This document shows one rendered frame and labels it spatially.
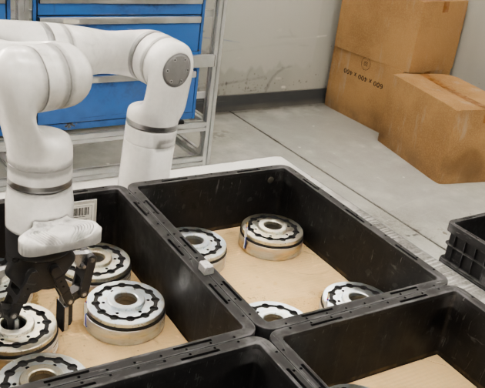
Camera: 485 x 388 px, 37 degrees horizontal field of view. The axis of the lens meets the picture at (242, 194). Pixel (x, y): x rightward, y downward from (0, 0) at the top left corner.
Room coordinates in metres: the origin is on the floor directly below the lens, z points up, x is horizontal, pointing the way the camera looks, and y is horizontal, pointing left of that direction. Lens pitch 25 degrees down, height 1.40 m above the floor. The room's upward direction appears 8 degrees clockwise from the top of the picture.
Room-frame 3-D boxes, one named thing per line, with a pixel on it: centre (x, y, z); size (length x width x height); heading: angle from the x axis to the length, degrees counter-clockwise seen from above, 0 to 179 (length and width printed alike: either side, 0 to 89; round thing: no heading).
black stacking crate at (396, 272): (0.92, -0.06, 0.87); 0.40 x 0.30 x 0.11; 34
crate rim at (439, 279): (0.92, -0.06, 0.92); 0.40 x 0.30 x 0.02; 34
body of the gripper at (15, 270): (0.73, 0.23, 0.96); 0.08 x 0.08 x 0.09
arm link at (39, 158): (0.72, 0.23, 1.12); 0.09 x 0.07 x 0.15; 141
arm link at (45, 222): (0.71, 0.21, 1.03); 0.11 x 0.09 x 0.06; 39
